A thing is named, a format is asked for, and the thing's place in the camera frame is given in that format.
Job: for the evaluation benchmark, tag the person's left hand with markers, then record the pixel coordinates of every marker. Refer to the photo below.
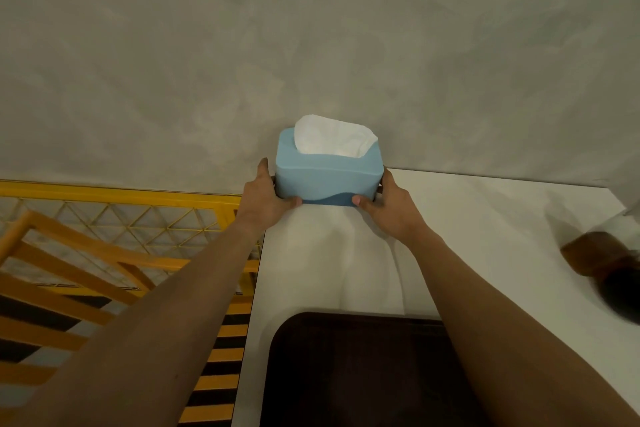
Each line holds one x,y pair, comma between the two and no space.
260,204

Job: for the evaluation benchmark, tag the person's right hand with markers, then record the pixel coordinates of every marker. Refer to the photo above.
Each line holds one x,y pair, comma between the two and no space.
397,211

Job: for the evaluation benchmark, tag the person's right thumb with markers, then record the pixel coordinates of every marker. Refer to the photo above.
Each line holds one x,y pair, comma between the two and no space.
364,201

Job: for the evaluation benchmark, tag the person's left thumb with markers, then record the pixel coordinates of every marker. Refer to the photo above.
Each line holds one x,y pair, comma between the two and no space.
288,202

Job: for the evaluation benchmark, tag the blue tissue box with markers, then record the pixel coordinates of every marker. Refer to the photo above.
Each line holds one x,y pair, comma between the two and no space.
327,176

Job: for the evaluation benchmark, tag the person's right forearm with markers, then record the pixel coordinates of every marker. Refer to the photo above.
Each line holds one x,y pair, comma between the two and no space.
505,336

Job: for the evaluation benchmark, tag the person's left forearm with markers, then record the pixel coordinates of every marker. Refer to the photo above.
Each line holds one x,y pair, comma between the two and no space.
150,326

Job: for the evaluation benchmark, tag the white tissue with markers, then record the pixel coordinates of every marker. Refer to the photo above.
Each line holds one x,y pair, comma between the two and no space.
332,136

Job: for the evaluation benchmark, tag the dark brown tray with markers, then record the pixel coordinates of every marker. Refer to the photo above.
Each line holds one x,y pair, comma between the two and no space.
365,371

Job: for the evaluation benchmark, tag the yellow metal rack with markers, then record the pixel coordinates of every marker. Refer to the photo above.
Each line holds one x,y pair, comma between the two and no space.
120,261

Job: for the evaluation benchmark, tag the brown wooden object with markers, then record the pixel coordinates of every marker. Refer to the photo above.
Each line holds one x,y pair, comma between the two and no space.
602,266

